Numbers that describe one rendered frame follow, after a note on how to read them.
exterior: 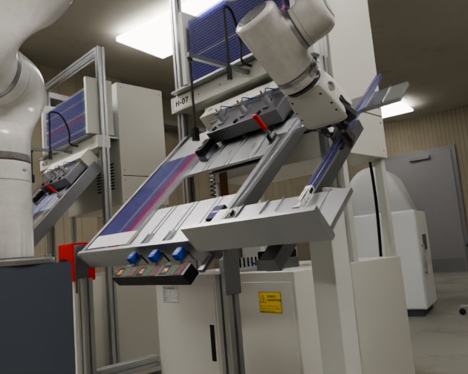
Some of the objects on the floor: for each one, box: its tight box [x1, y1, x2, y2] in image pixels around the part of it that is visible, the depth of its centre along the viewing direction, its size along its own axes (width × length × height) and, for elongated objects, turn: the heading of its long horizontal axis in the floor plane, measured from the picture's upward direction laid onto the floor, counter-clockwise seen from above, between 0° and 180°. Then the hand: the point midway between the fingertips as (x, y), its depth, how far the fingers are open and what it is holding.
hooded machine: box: [350, 167, 437, 317], centre depth 447 cm, size 72×59×134 cm
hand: (343, 137), depth 99 cm, fingers closed, pressing on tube
